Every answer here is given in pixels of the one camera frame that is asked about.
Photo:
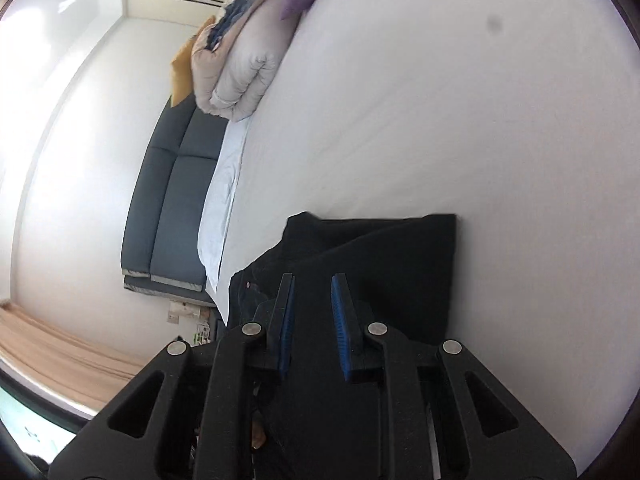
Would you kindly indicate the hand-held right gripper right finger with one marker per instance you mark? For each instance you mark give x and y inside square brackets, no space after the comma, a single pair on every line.
[342,330]

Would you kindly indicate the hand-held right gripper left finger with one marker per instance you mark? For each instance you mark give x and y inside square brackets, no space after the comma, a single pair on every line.
[285,340]

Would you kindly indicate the black pants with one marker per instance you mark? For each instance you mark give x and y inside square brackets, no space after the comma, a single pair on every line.
[390,260]

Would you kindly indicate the white pillow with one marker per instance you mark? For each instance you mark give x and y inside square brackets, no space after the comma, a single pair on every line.
[222,195]

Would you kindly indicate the grey padded headboard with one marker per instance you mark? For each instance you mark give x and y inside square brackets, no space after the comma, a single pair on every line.
[170,200]

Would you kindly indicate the folded beige duvet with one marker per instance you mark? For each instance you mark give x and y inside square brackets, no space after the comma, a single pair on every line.
[240,70]

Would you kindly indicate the yellow pillow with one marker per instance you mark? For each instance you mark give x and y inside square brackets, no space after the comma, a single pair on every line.
[182,70]

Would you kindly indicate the white wall socket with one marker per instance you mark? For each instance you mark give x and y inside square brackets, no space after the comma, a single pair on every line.
[174,316]

